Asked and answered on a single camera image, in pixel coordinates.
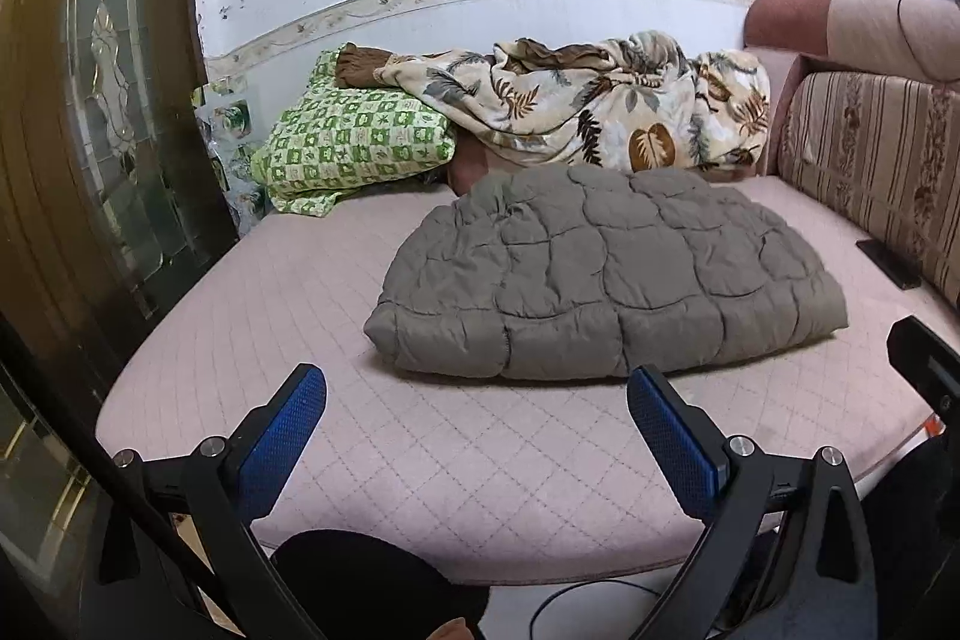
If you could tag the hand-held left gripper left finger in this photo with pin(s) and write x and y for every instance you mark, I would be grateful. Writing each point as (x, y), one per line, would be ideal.
(285, 445)

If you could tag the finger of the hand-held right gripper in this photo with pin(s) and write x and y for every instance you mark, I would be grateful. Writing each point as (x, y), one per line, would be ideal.
(926, 359)

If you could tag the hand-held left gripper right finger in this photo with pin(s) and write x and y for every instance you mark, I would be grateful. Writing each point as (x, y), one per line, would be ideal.
(675, 449)

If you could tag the grey puffer jacket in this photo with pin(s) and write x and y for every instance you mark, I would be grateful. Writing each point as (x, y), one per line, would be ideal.
(600, 265)

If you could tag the black phone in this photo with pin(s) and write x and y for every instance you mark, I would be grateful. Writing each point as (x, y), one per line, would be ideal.
(889, 263)

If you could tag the pink sofa bed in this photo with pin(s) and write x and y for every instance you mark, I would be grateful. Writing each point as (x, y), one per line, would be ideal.
(300, 310)

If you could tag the person's left leg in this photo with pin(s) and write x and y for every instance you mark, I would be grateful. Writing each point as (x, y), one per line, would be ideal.
(360, 580)

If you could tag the striped sofa cushion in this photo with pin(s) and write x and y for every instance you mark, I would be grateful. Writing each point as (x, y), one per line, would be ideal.
(877, 160)

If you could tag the gold framed glass panel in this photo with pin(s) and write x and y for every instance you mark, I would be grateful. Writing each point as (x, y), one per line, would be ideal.
(37, 460)

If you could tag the floral plastic sheet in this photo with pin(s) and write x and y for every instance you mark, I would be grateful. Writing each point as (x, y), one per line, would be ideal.
(232, 160)

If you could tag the green patterned quilt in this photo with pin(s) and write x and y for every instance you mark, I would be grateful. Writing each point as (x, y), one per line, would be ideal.
(352, 138)

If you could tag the maroon pillow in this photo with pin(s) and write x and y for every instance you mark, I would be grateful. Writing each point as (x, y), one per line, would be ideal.
(472, 168)

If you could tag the leaf print blanket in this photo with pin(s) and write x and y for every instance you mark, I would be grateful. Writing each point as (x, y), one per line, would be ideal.
(600, 100)

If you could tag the brown cloth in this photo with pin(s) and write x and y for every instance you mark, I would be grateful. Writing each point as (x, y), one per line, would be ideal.
(360, 64)

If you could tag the wooden door with glass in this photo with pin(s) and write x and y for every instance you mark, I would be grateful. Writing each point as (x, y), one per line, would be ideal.
(45, 123)

